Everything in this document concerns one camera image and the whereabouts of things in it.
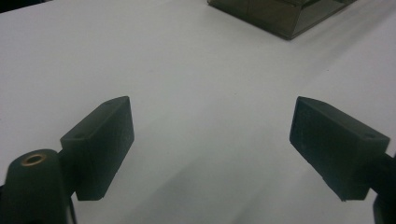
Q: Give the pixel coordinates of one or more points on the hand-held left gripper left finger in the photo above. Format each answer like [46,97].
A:
[102,146]

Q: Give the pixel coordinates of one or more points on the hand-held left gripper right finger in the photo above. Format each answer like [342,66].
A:
[336,146]

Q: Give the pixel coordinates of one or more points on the smoky transparent drawer box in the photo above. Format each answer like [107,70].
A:
[280,15]

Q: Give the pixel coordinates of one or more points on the white table cover sheet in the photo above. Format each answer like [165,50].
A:
[199,93]

